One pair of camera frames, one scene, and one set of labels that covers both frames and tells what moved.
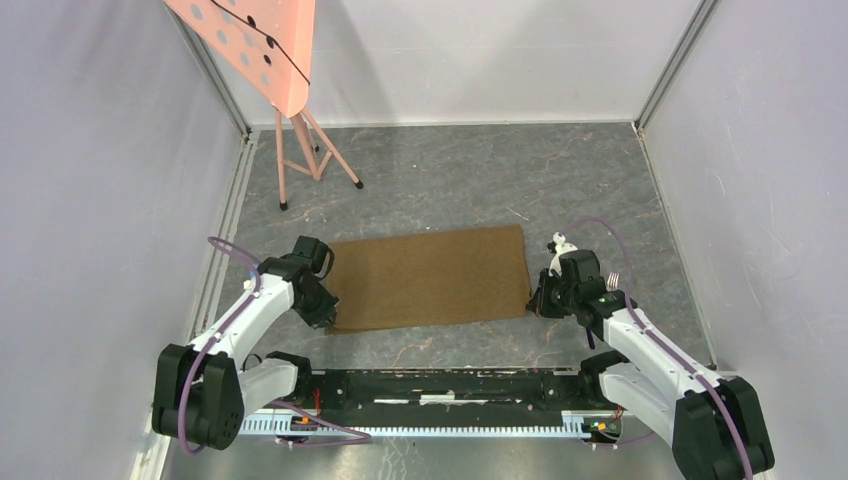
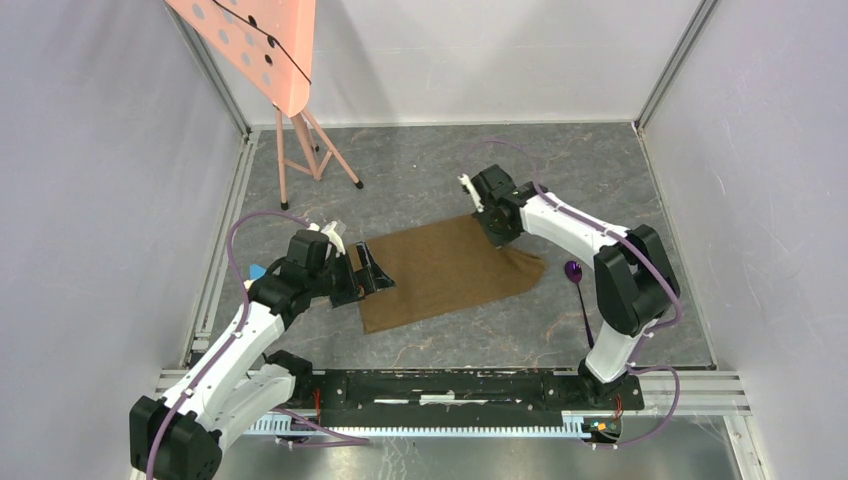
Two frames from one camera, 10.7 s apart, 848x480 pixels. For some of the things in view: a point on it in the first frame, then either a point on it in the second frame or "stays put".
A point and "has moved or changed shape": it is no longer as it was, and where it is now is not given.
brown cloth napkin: (430, 275) has moved or changed shape
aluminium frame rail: (228, 224) stays put
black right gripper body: (557, 297) -> (499, 236)
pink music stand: (267, 44) stays put
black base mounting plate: (443, 393) stays put
